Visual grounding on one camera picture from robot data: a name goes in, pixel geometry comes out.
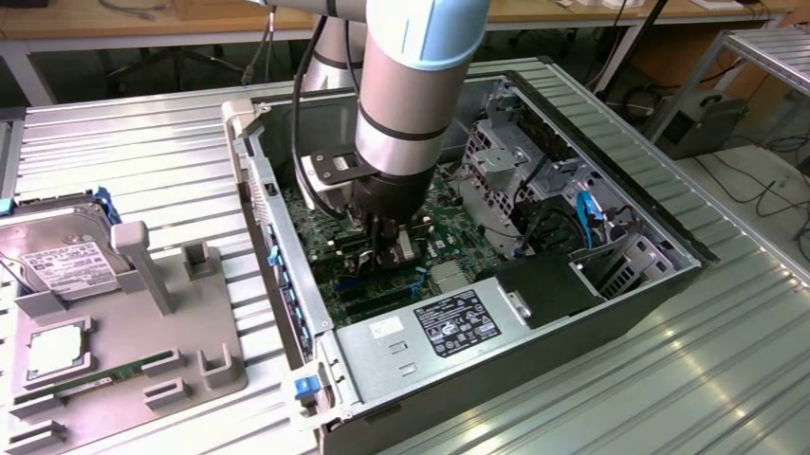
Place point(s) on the blue case latch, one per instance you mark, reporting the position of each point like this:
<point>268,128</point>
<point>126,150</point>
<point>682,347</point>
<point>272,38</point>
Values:
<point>304,385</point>

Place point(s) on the blue expansion slot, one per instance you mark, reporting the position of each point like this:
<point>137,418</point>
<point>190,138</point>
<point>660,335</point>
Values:
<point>353,285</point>

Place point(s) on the green RAM stick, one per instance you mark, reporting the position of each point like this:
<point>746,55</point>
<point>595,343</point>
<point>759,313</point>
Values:
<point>88,379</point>

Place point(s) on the silver hard disk drive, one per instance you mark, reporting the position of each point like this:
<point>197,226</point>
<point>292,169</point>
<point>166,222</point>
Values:
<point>62,265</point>

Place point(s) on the green motherboard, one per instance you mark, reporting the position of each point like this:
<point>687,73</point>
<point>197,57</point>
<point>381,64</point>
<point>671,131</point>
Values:
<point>309,223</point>

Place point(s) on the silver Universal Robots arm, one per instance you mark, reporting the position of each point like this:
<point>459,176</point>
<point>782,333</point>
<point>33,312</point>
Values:
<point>404,95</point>

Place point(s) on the grey metal frame post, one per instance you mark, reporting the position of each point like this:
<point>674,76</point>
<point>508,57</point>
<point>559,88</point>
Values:
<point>9,142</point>

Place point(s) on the silver metal drive cage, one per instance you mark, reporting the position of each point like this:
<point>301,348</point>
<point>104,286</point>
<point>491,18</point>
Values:
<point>499,189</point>

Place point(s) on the blue card retention clip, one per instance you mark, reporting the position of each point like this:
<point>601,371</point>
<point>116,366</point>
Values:
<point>272,255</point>

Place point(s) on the black expansion slot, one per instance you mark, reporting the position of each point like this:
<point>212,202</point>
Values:
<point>373,299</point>

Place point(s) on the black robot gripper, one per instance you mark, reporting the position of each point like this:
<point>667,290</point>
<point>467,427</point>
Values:
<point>395,196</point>

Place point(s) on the grey plastic parts rack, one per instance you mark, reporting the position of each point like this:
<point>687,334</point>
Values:
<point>126,332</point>

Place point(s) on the black box on floor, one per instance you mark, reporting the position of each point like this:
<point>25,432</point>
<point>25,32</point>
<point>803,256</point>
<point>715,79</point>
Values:
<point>708,123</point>

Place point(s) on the open black PC case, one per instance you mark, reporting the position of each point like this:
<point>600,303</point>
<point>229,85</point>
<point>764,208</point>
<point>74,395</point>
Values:
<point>323,123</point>

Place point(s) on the long wooden desk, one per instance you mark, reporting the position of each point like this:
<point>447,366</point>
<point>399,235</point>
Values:
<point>94,23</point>

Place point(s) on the silver chipset heatsink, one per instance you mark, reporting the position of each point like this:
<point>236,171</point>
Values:
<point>452,277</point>

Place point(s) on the grey power supply unit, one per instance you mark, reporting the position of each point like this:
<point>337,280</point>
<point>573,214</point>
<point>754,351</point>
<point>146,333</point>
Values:
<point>379,360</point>

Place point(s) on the black installed RAM stick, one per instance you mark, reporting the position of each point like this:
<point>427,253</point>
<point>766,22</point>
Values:
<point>344,244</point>

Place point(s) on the blue disk caddy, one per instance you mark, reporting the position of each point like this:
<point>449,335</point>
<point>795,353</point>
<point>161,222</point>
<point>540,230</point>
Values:
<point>105,204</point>

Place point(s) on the metal slat side table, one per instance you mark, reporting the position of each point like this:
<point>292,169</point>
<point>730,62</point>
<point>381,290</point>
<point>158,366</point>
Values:
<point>766,52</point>

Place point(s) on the silver CPU chip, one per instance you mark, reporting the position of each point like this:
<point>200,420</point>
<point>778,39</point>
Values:
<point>56,351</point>

